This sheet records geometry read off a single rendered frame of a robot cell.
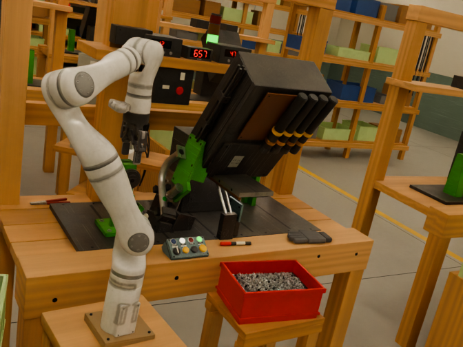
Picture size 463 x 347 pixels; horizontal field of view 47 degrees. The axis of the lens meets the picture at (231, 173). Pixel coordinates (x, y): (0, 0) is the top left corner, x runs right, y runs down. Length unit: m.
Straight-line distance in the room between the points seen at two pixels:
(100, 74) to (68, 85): 0.10
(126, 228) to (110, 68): 0.40
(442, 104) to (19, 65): 11.13
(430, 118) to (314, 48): 10.13
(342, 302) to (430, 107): 10.44
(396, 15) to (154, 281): 6.84
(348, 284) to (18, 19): 1.75
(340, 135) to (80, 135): 6.73
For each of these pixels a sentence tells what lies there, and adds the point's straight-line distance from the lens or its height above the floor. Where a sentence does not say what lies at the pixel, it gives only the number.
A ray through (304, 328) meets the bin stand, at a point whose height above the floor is 0.77.
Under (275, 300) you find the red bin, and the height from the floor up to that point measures 0.88.
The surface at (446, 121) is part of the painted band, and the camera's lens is 12.49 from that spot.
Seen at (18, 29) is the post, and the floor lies 1.56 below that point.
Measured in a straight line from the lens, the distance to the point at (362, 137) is 8.21.
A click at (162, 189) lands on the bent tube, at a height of 1.04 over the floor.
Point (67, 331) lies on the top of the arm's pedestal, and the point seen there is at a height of 0.85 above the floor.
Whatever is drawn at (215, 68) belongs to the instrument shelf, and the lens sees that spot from 2.27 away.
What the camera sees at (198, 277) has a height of 0.83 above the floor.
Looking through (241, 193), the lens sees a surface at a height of 1.13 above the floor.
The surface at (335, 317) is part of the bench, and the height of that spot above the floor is 0.50.
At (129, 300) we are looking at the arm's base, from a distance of 1.49.
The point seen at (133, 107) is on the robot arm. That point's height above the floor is 1.46.
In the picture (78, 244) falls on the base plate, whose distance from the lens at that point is 1.93.
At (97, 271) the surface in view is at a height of 0.90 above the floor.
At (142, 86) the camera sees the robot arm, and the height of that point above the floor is 1.52.
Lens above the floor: 1.76
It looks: 17 degrees down
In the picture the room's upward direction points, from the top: 11 degrees clockwise
